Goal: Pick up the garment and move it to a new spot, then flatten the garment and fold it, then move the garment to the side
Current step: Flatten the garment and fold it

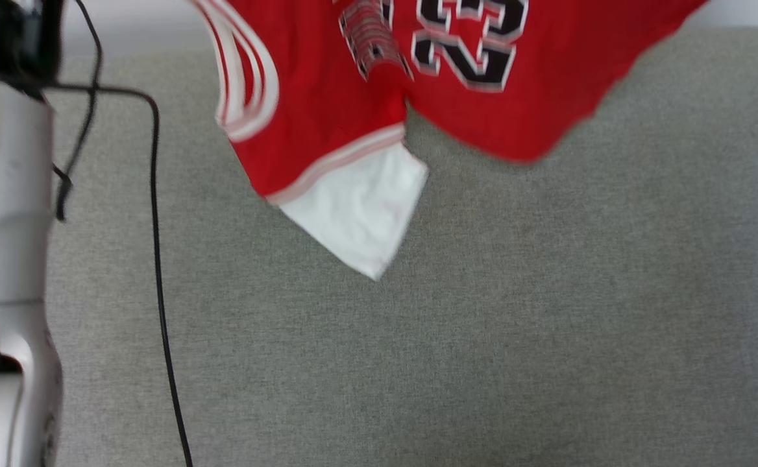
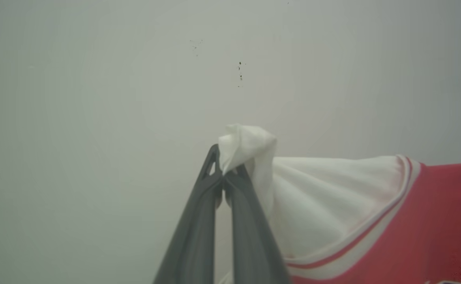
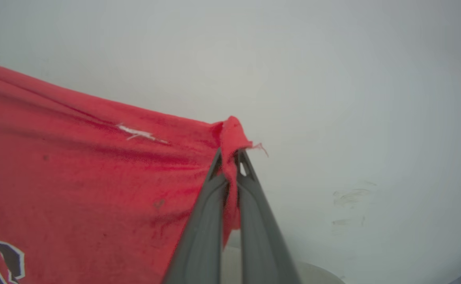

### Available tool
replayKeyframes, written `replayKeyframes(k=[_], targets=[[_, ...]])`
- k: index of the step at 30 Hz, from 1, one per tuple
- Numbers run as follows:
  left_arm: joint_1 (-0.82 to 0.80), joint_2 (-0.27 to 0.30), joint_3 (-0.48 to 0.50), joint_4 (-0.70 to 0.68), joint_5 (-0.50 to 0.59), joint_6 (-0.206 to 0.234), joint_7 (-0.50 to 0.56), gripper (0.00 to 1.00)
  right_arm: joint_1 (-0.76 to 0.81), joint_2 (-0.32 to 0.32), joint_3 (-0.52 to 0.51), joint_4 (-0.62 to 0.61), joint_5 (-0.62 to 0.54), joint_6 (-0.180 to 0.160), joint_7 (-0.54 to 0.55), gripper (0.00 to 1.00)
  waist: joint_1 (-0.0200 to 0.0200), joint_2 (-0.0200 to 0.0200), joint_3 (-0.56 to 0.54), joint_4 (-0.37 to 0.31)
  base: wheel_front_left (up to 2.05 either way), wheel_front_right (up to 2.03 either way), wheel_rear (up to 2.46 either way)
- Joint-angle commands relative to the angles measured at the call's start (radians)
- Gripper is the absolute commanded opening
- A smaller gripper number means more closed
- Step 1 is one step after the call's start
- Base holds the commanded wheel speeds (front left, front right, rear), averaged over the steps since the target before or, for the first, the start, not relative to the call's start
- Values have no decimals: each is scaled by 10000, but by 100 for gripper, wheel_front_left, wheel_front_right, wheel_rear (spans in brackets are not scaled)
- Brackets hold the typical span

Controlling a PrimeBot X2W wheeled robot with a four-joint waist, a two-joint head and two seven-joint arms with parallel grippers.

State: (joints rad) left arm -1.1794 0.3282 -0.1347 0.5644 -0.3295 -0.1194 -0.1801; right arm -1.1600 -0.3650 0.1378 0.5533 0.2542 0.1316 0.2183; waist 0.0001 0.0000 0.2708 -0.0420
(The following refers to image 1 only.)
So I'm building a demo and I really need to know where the red and white basketball jersey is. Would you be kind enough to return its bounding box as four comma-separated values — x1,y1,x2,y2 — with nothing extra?
191,0,707,281

